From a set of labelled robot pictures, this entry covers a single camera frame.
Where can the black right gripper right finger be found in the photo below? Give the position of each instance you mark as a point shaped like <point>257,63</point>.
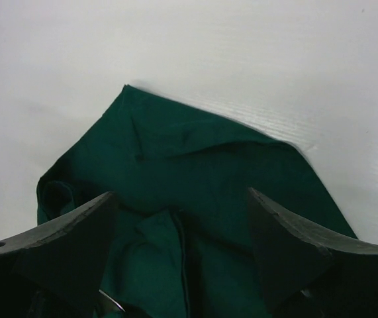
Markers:
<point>307,270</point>

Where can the stainless steel instrument tray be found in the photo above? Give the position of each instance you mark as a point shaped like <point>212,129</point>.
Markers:
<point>107,304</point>

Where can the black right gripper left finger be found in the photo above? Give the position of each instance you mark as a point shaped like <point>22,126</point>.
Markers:
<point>56,268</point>

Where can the dark green surgical drape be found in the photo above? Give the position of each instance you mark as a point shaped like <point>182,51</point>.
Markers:
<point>182,246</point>

